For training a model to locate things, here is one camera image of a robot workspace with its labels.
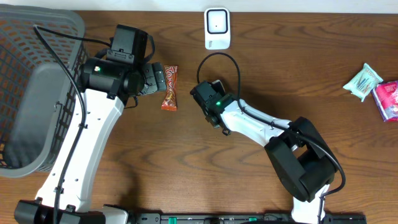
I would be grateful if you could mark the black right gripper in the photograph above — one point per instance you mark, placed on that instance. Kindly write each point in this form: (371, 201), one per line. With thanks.
(199, 94)

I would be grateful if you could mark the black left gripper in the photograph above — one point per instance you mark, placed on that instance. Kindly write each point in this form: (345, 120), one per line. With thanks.
(154, 78)

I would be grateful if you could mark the orange candy wrapper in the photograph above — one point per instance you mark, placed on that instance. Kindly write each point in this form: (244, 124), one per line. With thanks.
(170, 101)

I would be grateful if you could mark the green snack packet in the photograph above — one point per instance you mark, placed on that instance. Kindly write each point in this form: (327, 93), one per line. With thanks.
(363, 82)

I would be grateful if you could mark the purple pink snack packet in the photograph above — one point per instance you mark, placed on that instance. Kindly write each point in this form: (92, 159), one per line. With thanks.
(385, 96)

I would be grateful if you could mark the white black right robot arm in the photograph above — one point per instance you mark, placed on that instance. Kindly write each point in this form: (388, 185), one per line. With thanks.
(303, 162)

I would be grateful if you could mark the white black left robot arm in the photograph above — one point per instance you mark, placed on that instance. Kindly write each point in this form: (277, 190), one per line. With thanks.
(104, 85)

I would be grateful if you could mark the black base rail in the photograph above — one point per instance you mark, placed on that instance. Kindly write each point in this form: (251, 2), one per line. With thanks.
(156, 218)

